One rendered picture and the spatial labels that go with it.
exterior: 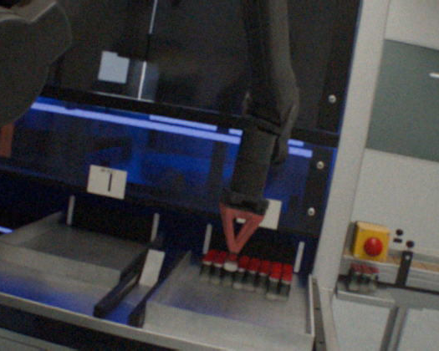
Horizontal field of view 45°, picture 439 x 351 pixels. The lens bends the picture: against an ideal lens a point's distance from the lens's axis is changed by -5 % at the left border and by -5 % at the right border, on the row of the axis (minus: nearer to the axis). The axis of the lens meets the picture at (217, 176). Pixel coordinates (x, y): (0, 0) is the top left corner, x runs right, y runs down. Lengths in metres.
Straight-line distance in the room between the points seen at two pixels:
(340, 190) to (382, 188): 4.71
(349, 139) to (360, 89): 0.10
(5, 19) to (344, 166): 0.91
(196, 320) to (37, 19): 0.58
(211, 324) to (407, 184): 5.16
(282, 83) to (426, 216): 5.23
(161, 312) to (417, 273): 0.69
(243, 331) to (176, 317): 0.10
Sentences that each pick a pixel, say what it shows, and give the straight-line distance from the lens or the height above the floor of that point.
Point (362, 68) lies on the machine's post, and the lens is 1.17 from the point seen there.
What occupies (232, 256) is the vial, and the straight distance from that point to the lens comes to 0.94.
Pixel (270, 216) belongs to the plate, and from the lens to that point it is 1.17.
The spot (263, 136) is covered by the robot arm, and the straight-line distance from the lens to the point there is 0.90.
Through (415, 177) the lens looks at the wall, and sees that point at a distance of 5.93.
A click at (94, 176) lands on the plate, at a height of 1.03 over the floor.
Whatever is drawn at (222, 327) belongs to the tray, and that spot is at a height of 0.90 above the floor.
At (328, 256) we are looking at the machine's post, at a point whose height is 0.95.
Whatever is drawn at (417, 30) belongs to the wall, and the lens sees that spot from 5.97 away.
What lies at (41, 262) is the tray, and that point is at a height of 0.90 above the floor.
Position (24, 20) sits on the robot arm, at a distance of 0.37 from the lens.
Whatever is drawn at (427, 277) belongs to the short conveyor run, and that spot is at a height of 0.92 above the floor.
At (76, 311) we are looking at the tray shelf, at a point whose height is 0.88.
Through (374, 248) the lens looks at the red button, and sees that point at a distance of 1.16.
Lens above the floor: 1.23
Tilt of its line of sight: 7 degrees down
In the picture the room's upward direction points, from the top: 10 degrees clockwise
